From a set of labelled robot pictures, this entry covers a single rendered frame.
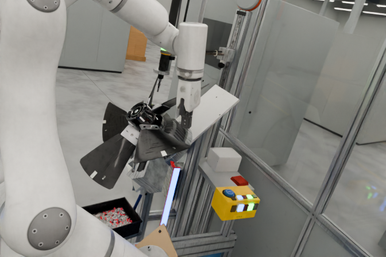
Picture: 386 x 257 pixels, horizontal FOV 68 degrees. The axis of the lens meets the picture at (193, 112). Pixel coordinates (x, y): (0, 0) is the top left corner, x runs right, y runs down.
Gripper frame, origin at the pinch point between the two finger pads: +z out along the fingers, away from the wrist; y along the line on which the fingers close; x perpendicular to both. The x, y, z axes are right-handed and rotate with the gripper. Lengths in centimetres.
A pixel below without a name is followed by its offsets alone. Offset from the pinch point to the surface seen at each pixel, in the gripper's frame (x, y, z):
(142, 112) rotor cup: 31.0, 23.8, 11.7
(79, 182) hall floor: 140, 95, 131
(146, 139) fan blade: 21.3, 10.9, 17.1
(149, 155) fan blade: 15.1, 2.3, 18.3
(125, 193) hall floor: 98, 108, 138
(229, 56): 8, 84, -8
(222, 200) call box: -13.5, 9.9, 34.5
